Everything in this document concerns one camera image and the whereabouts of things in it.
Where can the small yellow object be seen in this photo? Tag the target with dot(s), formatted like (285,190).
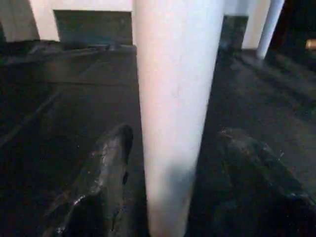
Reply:
(311,44)

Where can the black mat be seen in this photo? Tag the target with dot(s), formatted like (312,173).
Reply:
(74,98)

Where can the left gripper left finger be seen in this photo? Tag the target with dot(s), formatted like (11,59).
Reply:
(106,177)

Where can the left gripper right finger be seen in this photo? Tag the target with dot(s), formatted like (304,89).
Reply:
(259,192)

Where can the white cabinet with glass doors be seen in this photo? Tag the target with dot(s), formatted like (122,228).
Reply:
(44,14)

